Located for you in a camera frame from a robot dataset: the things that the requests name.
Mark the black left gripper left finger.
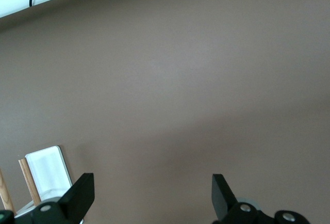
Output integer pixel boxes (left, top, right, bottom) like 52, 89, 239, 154
30, 172, 95, 224

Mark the brown table cover sheet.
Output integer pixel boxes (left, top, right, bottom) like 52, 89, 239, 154
0, 0, 330, 224

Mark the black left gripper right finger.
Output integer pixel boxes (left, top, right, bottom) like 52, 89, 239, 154
211, 173, 271, 224

